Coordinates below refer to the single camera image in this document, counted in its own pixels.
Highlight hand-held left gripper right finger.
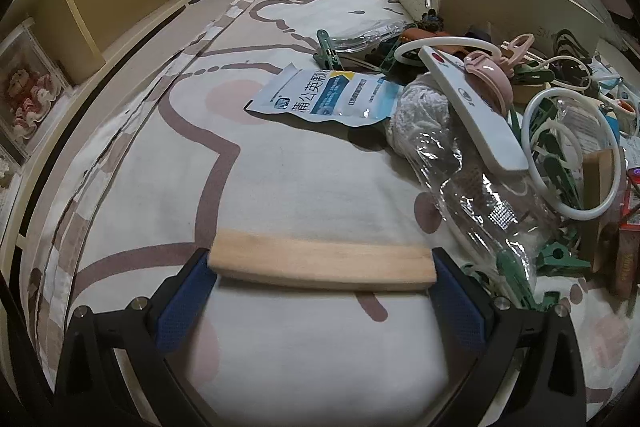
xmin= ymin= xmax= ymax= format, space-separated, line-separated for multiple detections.
xmin=430 ymin=247 xmax=588 ymax=427

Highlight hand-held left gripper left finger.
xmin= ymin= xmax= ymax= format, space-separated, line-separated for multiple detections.
xmin=52 ymin=248 xmax=218 ymax=427

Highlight wooden strip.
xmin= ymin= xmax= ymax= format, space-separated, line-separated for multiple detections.
xmin=207 ymin=229 xmax=435 ymax=293

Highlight blue and white sachet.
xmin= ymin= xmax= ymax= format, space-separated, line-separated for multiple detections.
xmin=244 ymin=63 xmax=403 ymax=128

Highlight clear plastic bag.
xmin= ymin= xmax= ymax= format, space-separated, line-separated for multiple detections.
xmin=387 ymin=74 xmax=581 ymax=280

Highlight brown printed packet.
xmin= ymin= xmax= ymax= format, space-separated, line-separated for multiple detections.
xmin=617 ymin=227 xmax=640 ymax=298

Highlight wooden block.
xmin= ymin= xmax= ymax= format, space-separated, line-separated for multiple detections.
xmin=581 ymin=150 xmax=617 ymax=268

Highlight white remote control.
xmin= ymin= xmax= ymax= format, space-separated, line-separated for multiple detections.
xmin=417 ymin=45 xmax=530 ymax=172

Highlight white knit cloth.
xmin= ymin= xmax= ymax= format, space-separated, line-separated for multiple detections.
xmin=390 ymin=79 xmax=456 ymax=158

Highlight pink hair claw clip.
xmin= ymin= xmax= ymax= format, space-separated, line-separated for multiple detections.
xmin=462 ymin=50 xmax=515 ymax=104

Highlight clear display box with figures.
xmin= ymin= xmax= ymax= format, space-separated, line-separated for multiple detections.
xmin=0 ymin=19 xmax=68 ymax=155

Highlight clear plastic packet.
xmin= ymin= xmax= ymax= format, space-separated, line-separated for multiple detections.
xmin=327 ymin=19 xmax=413 ymax=54

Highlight small dark figurine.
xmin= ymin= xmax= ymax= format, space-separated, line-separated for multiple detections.
xmin=417 ymin=11 xmax=446 ymax=32

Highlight green clothespin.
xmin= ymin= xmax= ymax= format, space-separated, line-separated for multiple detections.
xmin=316 ymin=29 xmax=343 ymax=68

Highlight large white plastic ring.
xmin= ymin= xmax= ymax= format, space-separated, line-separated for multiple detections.
xmin=521 ymin=86 xmax=628 ymax=222

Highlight orange handled scissors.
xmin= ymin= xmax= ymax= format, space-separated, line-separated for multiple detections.
xmin=612 ymin=94 xmax=638 ymax=118

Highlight thin white plastic ring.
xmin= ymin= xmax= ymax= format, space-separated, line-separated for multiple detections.
xmin=394 ymin=33 xmax=502 ymax=68

